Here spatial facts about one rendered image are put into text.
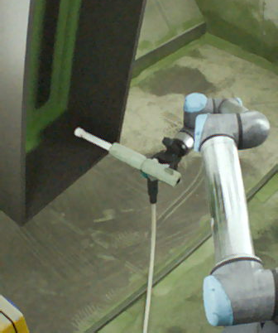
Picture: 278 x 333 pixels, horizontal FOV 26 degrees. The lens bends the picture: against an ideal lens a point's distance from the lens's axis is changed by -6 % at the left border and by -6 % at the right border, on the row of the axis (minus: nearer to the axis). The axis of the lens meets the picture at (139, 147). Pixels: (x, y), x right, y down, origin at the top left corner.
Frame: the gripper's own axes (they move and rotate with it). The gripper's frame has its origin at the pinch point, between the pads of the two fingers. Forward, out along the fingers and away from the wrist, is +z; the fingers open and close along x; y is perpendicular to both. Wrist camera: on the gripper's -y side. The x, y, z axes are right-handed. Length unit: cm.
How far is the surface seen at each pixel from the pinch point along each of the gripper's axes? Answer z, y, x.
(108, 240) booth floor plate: 7, 47, 18
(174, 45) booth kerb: -143, 53, 79
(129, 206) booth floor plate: -16, 49, 23
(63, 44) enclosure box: -15, -32, 53
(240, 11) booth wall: -175, 30, 48
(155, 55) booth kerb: -124, 51, 81
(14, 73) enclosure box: 43, -69, 18
